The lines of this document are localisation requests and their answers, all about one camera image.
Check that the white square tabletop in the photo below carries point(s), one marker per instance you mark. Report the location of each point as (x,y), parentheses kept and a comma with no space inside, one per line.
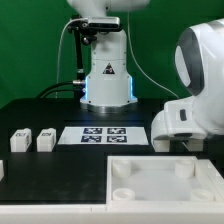
(154,179)

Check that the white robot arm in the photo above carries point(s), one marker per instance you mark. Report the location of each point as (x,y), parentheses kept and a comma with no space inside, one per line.
(199,60)

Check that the white marker sheet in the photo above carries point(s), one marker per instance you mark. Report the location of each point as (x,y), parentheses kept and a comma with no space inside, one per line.
(103,135)

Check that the white obstacle fence right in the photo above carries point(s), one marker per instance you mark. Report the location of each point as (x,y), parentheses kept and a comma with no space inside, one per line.
(210,179)

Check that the white obstacle piece left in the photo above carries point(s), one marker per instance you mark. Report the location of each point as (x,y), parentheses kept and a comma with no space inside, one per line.
(1,170)

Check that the black camera stand pole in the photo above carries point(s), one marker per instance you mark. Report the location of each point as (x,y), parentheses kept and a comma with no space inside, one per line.
(79,61)

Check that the black camera on stand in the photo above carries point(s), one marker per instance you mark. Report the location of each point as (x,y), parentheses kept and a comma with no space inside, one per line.
(96,24)

